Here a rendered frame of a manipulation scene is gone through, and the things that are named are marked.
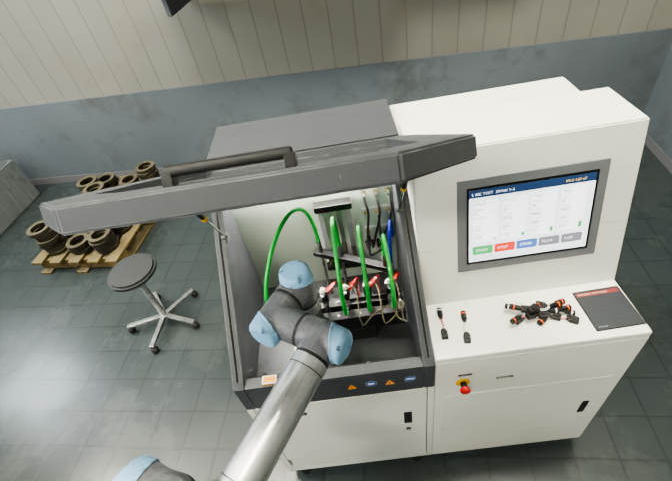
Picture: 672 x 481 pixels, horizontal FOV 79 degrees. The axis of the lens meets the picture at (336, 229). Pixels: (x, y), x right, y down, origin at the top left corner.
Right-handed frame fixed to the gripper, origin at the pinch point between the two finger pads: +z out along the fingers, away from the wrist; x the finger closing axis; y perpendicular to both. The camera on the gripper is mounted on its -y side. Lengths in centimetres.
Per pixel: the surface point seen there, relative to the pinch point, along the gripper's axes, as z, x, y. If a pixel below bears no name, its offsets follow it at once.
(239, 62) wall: 18, -65, -292
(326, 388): 33.4, -3.5, -2.3
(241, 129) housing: -28, -24, -83
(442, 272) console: 10, 43, -28
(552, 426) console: 96, 88, -2
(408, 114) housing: -25, 41, -78
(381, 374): 28.4, 16.4, -2.3
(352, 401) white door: 46.2, 4.2, -2.2
